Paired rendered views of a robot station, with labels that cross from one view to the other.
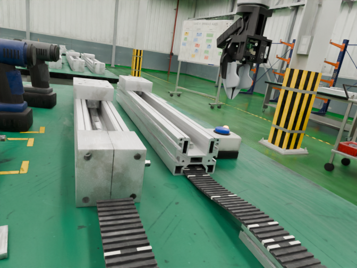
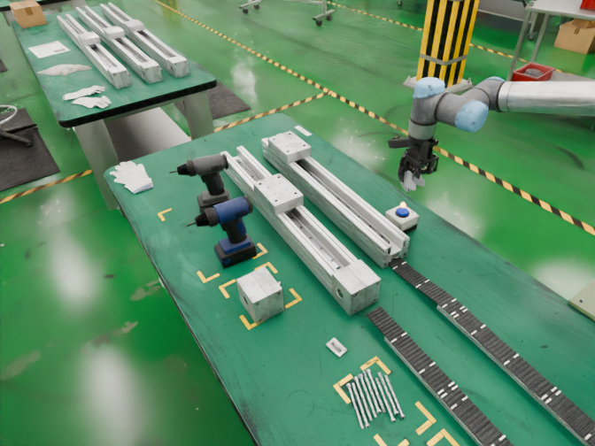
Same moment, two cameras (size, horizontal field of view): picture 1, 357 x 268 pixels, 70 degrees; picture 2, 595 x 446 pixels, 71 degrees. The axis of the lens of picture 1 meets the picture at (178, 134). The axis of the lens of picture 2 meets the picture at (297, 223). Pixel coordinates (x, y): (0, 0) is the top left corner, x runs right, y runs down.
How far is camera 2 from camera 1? 0.87 m
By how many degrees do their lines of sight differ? 25
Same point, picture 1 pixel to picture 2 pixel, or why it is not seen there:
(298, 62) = not seen: outside the picture
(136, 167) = (375, 288)
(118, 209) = (380, 316)
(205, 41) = not seen: outside the picture
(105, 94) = (297, 202)
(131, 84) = (292, 157)
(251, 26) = (422, 154)
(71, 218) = (353, 324)
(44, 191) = (325, 311)
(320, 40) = not seen: outside the picture
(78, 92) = (278, 210)
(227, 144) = (408, 224)
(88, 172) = (355, 300)
